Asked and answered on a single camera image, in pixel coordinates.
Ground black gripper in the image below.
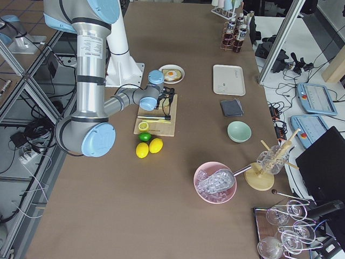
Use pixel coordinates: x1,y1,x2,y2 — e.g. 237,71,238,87
158,87,175,109

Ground toast with fried egg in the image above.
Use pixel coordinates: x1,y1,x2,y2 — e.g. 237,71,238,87
162,69,182,81

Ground white round plate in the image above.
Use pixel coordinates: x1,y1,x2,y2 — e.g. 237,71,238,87
158,64,185,84

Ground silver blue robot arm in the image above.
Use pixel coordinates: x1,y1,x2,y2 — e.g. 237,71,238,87
44,1,164,157

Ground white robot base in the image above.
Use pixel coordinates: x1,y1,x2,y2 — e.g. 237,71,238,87
106,1,144,88

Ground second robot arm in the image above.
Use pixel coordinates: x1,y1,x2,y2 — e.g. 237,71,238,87
1,15,27,49

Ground cream plastic tray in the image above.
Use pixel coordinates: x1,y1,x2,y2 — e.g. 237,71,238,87
213,65,246,96

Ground wine glass rack tray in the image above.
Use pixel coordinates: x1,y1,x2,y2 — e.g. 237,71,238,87
254,198,323,258

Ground bamboo cutting board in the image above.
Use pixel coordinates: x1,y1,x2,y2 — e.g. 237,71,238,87
134,94,178,137

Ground steel muddler black tip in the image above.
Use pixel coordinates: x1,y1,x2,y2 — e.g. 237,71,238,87
137,115,171,121

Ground yellow knife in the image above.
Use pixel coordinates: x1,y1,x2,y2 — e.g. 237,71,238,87
142,119,171,124

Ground half lemon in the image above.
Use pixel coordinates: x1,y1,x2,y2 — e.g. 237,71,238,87
138,121,149,132

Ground green lime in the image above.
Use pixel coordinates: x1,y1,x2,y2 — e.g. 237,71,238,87
139,132,151,142

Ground yellow lemon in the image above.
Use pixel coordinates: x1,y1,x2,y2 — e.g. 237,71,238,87
135,142,149,159
149,138,163,154

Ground grey folded cloth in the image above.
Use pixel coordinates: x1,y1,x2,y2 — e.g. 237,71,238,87
220,98,244,117

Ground green ceramic bowl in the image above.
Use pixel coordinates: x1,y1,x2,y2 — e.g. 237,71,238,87
227,121,252,143

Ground drink bottle white label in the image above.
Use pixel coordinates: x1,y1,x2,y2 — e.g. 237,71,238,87
224,20,236,40

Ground pink bowl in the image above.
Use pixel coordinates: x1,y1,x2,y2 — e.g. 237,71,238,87
194,161,237,204

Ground metal ice scoop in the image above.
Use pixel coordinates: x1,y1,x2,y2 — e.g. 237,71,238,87
206,165,251,194

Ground clear plastic ice cubes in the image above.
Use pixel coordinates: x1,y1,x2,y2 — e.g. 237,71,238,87
195,169,235,203

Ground white cup rack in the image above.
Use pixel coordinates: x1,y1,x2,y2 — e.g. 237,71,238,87
211,0,243,21

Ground wooden mug tree stand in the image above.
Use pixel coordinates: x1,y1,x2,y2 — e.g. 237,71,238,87
244,128,301,191

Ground clear glass mug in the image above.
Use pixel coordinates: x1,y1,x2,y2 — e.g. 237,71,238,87
257,145,289,175

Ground blue teach pendant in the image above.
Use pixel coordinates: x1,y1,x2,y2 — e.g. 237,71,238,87
290,114,329,148
296,83,338,116

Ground white power strip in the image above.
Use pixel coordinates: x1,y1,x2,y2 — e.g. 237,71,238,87
18,150,39,165

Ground black laptop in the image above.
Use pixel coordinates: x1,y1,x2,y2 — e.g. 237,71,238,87
296,126,344,202

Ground copper wire bottle rack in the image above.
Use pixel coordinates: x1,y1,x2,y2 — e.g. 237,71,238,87
220,22,244,53

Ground aluminium frame post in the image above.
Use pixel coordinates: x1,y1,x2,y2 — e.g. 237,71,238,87
258,0,305,85

